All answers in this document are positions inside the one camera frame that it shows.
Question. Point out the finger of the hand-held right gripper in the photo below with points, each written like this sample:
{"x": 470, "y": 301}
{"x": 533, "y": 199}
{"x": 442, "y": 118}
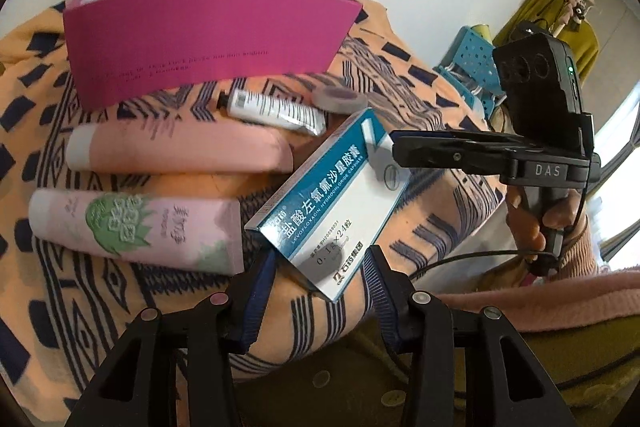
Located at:
{"x": 460, "y": 136}
{"x": 450, "y": 155}

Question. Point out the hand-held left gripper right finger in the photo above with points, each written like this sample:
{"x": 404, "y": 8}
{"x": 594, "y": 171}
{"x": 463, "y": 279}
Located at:
{"x": 376, "y": 284}

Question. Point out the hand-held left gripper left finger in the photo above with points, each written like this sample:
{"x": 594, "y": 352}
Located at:
{"x": 260, "y": 289}

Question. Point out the blue and white medicine box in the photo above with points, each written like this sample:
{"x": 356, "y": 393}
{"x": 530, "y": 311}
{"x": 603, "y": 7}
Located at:
{"x": 335, "y": 202}

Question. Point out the plain pink tube white cap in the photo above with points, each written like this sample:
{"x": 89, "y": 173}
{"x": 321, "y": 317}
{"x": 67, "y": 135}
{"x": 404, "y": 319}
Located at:
{"x": 190, "y": 149}

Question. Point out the magenta cardboard box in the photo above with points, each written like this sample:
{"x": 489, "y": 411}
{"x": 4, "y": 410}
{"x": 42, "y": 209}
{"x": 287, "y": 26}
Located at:
{"x": 200, "y": 42}

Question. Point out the person's right forearm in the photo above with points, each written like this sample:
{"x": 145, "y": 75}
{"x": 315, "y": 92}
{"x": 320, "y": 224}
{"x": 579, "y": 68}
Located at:
{"x": 565, "y": 297}

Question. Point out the person's right hand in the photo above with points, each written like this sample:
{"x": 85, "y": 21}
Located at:
{"x": 556, "y": 217}

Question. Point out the blue perforated plastic basket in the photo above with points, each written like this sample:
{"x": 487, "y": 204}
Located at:
{"x": 470, "y": 57}

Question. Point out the yellow hanging garment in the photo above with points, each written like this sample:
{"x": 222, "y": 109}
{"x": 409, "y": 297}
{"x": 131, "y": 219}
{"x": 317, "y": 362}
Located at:
{"x": 530, "y": 14}

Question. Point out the yellow-green plastic item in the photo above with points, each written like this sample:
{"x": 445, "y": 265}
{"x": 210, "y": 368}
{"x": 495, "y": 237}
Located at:
{"x": 482, "y": 32}

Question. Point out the grey tape roll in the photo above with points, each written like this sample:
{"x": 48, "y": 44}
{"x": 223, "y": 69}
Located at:
{"x": 337, "y": 98}

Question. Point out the pink tube with green print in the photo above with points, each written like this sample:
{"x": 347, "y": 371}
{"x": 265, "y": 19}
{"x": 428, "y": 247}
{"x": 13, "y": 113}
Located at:
{"x": 150, "y": 227}

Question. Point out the olive green garment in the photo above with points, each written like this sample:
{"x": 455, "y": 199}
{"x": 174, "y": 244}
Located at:
{"x": 500, "y": 382}

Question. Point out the small white tube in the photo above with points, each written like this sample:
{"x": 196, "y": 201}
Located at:
{"x": 275, "y": 109}

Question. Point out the orange patterned blanket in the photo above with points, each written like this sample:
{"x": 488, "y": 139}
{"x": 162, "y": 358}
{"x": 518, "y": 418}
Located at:
{"x": 50, "y": 132}

